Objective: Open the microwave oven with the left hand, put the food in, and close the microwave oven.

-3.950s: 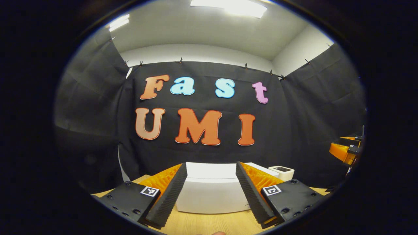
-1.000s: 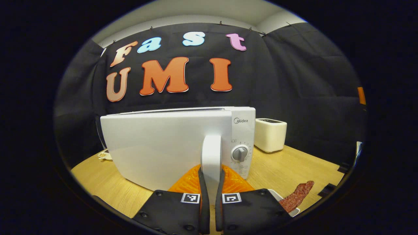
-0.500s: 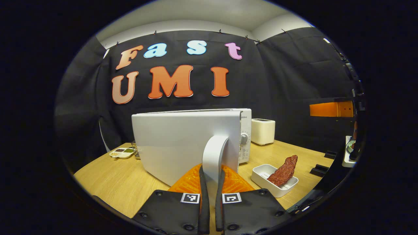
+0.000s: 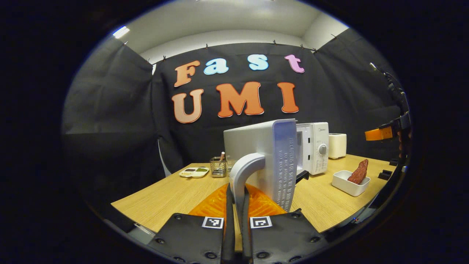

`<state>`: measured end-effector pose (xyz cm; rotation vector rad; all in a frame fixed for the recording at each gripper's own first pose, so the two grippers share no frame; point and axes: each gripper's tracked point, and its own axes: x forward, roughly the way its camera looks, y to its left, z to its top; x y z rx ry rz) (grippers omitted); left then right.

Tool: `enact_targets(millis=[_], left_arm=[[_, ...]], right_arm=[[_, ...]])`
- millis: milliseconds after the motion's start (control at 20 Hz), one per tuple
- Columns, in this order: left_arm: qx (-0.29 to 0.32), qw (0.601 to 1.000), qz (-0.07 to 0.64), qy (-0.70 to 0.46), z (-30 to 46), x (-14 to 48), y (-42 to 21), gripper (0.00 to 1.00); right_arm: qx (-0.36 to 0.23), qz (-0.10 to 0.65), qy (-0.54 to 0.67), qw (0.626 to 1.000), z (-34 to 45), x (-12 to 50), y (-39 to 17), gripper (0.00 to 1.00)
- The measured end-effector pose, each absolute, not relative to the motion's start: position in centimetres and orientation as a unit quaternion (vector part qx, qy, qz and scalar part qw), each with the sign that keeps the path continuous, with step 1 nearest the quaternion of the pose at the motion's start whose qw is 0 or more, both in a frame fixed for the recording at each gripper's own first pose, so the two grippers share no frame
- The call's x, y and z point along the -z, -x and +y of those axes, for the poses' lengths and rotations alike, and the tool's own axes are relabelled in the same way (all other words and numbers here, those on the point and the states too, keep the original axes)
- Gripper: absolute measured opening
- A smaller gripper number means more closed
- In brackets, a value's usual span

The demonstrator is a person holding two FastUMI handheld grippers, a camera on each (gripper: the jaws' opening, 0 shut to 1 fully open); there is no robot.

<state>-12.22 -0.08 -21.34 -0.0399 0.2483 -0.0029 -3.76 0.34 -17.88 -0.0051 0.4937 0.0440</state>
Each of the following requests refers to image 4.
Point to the white divided condiment dish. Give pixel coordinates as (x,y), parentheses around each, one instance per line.
(194,172)

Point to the dark red meat slice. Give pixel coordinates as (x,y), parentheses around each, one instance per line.
(359,172)

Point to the small wooden stick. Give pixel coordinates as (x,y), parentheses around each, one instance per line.
(222,156)

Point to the metal mesh holder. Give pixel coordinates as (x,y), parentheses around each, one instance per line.
(218,168)

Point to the white toaster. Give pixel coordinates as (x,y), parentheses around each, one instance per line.
(337,146)

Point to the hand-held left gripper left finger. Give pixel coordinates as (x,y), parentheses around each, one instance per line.
(229,234)

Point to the black backdrop cloth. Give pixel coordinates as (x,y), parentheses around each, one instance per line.
(110,121)

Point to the small black block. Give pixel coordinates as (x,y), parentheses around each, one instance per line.
(394,162)
(384,175)

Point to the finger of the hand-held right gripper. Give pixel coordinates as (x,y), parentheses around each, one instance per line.
(379,134)

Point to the white microwave oven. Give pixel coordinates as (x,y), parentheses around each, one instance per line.
(256,143)

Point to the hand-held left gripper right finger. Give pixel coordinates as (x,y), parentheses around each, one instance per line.
(246,238)

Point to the white rectangular dish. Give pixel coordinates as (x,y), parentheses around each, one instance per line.
(346,185)

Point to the ceiling light panel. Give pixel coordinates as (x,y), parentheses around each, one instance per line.
(121,32)

